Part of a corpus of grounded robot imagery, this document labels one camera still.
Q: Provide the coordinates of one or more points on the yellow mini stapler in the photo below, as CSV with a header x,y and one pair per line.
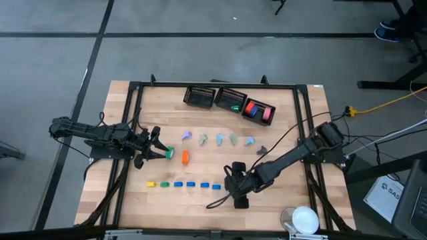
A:
x,y
151,184

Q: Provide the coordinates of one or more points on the black desk foot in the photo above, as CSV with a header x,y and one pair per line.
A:
x,y
383,85

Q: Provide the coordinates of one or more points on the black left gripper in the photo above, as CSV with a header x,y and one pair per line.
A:
x,y
141,143

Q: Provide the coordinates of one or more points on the black stand foot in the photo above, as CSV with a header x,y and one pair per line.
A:
x,y
10,154

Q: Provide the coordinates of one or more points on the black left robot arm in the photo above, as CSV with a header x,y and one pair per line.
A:
x,y
86,130

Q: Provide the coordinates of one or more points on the green tape roll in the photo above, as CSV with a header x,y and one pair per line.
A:
x,y
170,152

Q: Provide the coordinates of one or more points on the white booklet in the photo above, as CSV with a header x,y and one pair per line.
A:
x,y
383,200

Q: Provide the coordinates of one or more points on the black plastic mesh basket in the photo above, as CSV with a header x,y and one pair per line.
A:
x,y
257,119
227,98
199,97

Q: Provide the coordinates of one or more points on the blue mini stapler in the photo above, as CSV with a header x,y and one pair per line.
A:
x,y
204,185
216,187
190,184
178,184

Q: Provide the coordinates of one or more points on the black desk crossbar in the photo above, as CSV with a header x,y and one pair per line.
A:
x,y
383,167

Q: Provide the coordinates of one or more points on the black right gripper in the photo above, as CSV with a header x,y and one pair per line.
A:
x,y
240,185

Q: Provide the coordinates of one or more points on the silver aluminium rail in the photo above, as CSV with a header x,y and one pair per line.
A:
x,y
310,237
123,234

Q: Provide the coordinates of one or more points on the thin black stand leg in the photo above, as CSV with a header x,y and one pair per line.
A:
x,y
280,7

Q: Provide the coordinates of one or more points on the purple staple remover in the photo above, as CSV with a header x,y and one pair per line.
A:
x,y
186,135

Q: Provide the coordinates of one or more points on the black equipment case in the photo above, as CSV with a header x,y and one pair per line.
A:
x,y
413,206

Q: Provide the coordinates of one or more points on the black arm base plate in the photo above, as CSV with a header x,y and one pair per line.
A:
x,y
328,160
110,155

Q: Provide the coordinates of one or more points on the grey green staple remover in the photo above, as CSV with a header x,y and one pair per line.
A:
x,y
203,139
233,139

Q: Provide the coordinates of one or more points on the green mini stapler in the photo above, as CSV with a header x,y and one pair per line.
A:
x,y
164,184
235,108

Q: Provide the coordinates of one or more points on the clear round lid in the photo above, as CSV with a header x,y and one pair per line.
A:
x,y
286,218

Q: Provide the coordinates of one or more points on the light blue staple remover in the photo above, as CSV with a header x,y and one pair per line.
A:
x,y
249,141
219,139

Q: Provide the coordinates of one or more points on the dark grey staple remover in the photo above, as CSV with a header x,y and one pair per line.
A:
x,y
262,150

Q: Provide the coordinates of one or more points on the black aluminium table frame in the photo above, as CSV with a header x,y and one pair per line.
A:
x,y
166,84

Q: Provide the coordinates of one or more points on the person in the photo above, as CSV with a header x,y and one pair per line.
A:
x,y
385,35

